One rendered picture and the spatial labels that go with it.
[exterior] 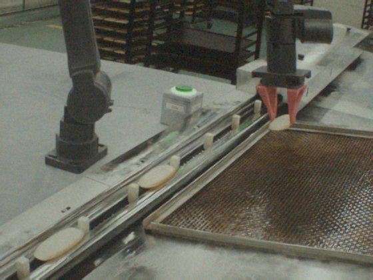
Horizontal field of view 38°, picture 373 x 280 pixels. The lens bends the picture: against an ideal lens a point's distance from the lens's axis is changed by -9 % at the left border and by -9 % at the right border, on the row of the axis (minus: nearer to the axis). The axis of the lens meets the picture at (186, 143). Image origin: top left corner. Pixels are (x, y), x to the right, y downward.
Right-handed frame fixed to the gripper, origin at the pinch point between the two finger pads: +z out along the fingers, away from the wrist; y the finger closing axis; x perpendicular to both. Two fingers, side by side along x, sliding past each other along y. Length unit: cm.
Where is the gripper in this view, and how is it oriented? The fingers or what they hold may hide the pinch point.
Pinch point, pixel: (282, 117)
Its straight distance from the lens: 109.3
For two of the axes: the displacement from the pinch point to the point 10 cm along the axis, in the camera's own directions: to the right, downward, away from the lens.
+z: 0.4, 9.5, 3.1
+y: -8.7, -1.2, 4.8
